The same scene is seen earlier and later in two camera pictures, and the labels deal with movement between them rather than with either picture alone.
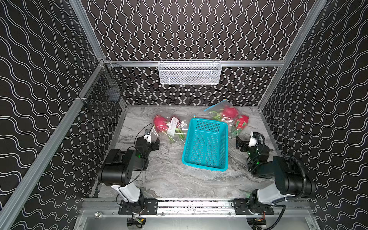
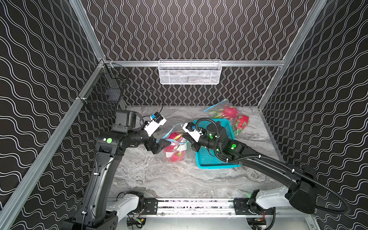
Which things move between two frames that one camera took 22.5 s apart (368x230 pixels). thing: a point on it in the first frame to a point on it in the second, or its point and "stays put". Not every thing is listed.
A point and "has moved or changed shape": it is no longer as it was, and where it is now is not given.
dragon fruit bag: (227, 112) stays put
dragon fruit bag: (160, 123) to (176, 136)
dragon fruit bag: (175, 123) to (178, 156)
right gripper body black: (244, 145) to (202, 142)
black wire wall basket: (104, 91) stays put
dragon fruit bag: (241, 122) stays put
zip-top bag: (172, 128) has moved or changed shape
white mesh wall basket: (189, 72) stays put
